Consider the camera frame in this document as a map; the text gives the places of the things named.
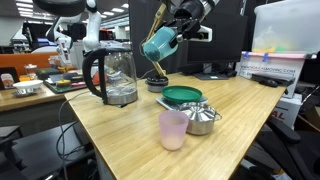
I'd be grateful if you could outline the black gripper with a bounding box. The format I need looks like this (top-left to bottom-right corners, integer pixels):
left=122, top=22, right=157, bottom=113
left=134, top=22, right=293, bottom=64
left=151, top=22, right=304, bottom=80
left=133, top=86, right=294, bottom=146
left=160, top=18, right=205, bottom=50

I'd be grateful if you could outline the translucent blue plastic cup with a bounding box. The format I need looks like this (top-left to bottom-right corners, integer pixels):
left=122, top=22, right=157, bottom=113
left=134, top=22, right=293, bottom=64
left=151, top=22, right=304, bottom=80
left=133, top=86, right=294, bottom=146
left=142, top=26, right=180, bottom=63

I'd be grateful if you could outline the green plastic plate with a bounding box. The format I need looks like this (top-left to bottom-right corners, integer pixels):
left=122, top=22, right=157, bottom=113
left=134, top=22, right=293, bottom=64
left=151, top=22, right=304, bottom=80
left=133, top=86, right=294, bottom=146
left=161, top=85, right=204, bottom=104

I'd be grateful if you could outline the translucent pink plastic cup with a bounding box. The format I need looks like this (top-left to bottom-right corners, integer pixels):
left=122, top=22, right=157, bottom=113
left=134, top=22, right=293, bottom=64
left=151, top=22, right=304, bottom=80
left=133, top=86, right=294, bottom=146
left=158, top=110, right=190, bottom=152

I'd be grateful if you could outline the black computer monitor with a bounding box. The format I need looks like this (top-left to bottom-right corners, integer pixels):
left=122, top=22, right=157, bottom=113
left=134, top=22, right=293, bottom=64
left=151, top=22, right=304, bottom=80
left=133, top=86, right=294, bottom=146
left=186, top=9, right=249, bottom=82

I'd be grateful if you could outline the small pot with black lid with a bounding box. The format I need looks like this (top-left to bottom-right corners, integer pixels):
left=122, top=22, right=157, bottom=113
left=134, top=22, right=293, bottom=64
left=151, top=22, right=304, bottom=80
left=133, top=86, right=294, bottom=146
left=145, top=75, right=170, bottom=94

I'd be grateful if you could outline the steel pot with lid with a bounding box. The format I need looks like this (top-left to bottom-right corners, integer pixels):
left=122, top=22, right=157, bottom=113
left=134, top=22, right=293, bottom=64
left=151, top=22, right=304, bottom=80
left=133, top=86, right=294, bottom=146
left=179, top=102, right=223, bottom=137

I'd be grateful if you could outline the black computer mouse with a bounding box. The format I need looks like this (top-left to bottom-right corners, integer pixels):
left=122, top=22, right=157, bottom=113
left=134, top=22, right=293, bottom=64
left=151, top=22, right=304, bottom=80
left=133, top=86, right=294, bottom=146
left=259, top=79, right=279, bottom=89

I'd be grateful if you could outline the white printed cardboard box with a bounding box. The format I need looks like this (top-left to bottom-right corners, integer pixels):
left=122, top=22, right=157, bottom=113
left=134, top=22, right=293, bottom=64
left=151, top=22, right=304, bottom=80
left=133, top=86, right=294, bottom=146
left=238, top=51, right=308, bottom=99

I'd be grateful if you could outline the clear plastic storage bin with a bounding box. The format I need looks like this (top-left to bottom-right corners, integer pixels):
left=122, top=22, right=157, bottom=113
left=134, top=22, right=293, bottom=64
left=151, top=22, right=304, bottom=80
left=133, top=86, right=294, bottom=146
left=251, top=0, right=320, bottom=56

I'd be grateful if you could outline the black tray with items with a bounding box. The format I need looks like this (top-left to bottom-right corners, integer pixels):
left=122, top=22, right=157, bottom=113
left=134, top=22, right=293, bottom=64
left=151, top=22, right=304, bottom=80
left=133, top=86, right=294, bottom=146
left=43, top=71, right=101, bottom=94

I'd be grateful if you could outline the white box with red letters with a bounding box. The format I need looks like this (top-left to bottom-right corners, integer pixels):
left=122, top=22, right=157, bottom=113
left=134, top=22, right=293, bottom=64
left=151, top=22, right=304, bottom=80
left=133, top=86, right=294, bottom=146
left=271, top=94, right=303, bottom=131

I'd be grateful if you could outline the glass jar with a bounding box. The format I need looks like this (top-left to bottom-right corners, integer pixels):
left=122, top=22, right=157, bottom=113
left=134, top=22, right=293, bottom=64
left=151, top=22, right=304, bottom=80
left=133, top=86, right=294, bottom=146
left=23, top=63, right=38, bottom=79

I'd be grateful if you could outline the white bowl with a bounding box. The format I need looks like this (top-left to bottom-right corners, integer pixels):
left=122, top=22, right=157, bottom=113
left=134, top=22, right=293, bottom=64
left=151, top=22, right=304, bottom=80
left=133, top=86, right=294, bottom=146
left=13, top=79, right=44, bottom=91

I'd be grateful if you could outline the orange partition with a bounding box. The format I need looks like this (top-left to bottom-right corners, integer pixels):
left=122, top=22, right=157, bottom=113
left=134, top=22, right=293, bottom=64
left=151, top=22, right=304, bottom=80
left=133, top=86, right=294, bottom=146
left=0, top=51, right=61, bottom=76

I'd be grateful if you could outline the small steel tray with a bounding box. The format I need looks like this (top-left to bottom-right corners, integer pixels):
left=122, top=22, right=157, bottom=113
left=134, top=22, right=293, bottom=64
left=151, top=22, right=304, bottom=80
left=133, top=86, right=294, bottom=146
left=12, top=87, right=39, bottom=98

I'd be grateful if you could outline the black office chair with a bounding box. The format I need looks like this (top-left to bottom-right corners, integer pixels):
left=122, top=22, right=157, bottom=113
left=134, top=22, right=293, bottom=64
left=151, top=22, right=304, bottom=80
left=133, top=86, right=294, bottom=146
left=246, top=116, right=320, bottom=180

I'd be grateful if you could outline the black low platform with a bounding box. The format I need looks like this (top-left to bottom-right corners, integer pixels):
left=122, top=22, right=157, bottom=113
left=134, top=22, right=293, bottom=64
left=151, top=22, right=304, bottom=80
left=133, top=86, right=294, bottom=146
left=0, top=123, right=96, bottom=180

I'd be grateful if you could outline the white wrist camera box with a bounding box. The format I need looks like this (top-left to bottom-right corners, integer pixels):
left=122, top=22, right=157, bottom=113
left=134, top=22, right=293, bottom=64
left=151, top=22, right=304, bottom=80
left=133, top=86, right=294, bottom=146
left=198, top=25, right=214, bottom=43

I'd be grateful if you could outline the glass kettle with black handle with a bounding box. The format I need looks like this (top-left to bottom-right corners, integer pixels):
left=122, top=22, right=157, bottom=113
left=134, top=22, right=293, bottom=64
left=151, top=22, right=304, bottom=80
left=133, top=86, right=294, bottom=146
left=82, top=48, right=139, bottom=107

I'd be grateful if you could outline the thick black hose cable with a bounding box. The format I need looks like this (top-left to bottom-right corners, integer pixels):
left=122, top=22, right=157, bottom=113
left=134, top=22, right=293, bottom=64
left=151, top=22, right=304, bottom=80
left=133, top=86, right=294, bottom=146
left=32, top=0, right=87, bottom=18

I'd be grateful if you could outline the grey kettle power cable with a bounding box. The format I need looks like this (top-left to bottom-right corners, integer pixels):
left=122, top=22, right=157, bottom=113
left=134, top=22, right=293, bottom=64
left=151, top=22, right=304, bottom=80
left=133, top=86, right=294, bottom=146
left=54, top=91, right=98, bottom=180

